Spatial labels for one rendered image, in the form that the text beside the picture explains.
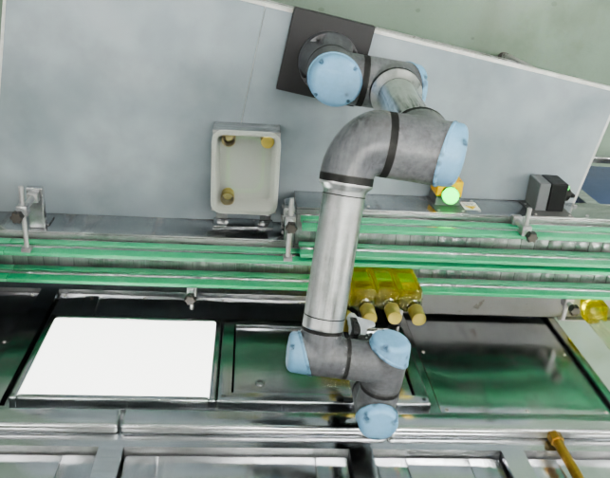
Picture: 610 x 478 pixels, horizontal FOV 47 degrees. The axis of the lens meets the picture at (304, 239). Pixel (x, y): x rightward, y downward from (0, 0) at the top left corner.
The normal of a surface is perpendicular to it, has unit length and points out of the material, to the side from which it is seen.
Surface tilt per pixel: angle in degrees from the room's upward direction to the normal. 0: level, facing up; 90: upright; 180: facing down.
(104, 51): 0
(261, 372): 90
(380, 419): 1
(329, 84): 9
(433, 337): 89
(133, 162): 0
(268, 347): 90
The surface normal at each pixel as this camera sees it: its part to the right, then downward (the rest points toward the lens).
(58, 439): 0.07, -0.91
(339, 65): -0.09, 0.40
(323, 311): -0.16, 0.09
